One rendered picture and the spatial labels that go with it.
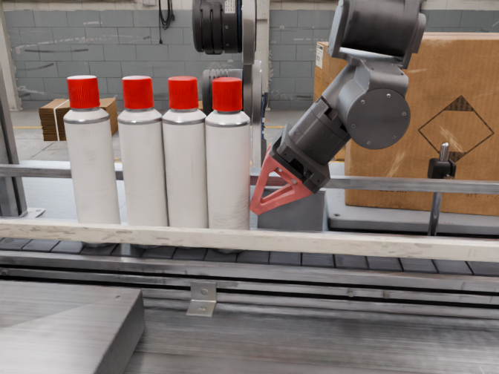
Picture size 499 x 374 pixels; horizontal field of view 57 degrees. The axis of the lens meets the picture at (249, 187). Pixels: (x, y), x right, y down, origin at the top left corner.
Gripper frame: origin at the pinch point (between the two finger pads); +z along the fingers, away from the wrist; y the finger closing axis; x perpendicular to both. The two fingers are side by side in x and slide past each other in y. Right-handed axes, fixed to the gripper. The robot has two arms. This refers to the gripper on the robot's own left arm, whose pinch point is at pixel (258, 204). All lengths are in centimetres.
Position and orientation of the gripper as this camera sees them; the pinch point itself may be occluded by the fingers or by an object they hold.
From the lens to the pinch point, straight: 56.2
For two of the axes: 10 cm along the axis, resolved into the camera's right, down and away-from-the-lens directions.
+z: -6.2, 7.1, 3.4
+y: -1.2, 3.4, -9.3
